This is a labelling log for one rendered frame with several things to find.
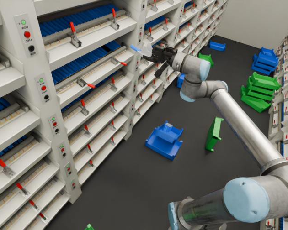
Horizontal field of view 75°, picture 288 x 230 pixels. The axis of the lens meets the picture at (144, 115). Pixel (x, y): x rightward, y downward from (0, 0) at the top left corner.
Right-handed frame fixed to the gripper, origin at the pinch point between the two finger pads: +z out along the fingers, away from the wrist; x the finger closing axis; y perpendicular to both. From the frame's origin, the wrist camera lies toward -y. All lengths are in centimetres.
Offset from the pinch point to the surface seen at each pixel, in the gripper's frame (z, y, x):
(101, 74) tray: 12.3, -9.6, 18.0
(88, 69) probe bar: 15.8, -5.8, 22.9
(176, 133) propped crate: -22, -100, -52
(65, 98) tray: 11.7, -9.9, 42.8
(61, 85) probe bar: 15.5, -5.9, 40.6
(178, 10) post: 14, 3, -83
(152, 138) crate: -5, -100, -31
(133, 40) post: 12.7, -1.3, -13.4
